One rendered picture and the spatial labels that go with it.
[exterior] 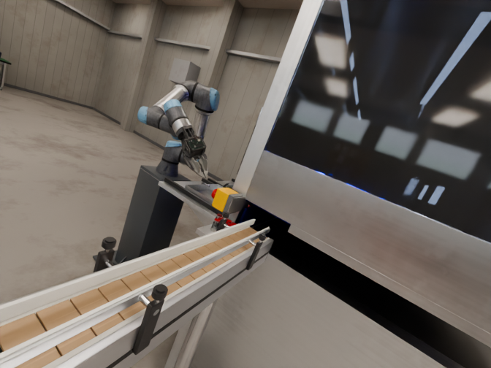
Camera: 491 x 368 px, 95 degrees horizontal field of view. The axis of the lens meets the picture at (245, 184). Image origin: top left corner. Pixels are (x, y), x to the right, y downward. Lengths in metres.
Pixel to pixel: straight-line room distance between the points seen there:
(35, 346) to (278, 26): 5.38
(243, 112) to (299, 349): 4.58
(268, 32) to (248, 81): 0.99
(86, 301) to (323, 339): 0.70
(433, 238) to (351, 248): 0.20
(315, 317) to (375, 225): 0.35
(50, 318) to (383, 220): 0.73
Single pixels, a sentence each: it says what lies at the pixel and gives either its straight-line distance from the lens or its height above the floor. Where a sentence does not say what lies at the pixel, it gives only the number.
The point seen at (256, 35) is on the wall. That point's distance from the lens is 5.62.
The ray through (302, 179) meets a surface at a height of 1.17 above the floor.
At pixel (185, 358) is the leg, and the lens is 0.92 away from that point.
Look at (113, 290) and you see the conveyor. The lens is 0.46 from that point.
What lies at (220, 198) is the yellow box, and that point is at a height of 1.00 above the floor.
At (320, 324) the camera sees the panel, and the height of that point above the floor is 0.77.
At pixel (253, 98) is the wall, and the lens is 5.02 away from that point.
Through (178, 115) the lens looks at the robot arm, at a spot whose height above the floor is 1.21.
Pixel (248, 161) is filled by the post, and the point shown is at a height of 1.15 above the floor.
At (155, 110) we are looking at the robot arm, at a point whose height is 1.19.
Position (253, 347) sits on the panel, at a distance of 1.04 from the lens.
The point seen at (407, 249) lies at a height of 1.11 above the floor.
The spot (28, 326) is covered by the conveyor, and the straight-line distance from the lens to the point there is 0.42.
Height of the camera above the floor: 1.24
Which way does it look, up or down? 12 degrees down
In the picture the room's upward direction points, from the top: 21 degrees clockwise
